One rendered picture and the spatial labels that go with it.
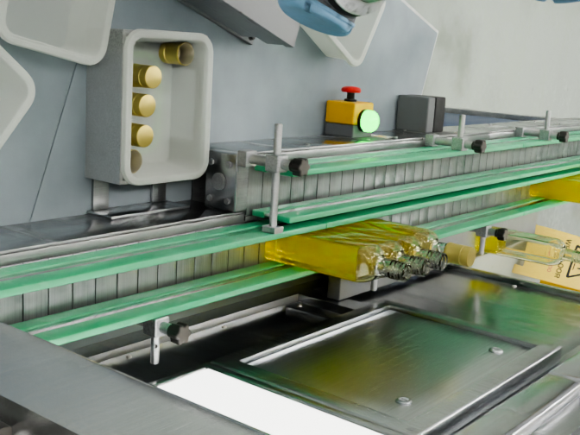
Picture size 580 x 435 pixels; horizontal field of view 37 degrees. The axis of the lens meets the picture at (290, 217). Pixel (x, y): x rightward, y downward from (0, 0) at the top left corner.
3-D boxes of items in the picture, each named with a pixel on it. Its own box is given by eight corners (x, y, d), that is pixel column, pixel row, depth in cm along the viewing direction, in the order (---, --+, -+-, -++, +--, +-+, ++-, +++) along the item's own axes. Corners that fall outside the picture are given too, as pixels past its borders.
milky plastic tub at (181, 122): (85, 179, 128) (124, 187, 122) (88, 25, 123) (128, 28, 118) (170, 170, 141) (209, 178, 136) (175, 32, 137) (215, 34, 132)
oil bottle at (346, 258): (263, 259, 144) (369, 286, 131) (265, 226, 143) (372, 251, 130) (284, 254, 149) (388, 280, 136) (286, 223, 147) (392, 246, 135)
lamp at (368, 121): (356, 132, 170) (368, 134, 168) (357, 109, 169) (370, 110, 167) (368, 131, 173) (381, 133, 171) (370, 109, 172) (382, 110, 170)
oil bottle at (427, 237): (324, 243, 158) (425, 267, 145) (326, 214, 157) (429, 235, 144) (341, 240, 162) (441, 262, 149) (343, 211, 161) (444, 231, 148)
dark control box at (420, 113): (393, 129, 195) (425, 133, 190) (396, 94, 193) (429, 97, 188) (412, 128, 201) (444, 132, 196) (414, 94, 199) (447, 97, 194)
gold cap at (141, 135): (116, 121, 128) (136, 124, 126) (135, 121, 131) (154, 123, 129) (116, 145, 129) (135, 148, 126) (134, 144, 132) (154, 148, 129)
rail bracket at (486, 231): (445, 249, 198) (500, 260, 190) (449, 219, 196) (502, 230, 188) (454, 246, 201) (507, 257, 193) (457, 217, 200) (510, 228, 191)
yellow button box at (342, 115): (322, 134, 173) (352, 138, 169) (324, 97, 172) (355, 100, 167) (342, 133, 179) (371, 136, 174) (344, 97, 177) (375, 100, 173)
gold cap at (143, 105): (118, 91, 128) (138, 94, 125) (136, 91, 130) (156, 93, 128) (118, 116, 129) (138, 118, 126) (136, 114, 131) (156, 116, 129)
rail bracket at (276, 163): (232, 225, 136) (294, 240, 128) (237, 119, 132) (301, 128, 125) (244, 223, 138) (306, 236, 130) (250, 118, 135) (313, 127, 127)
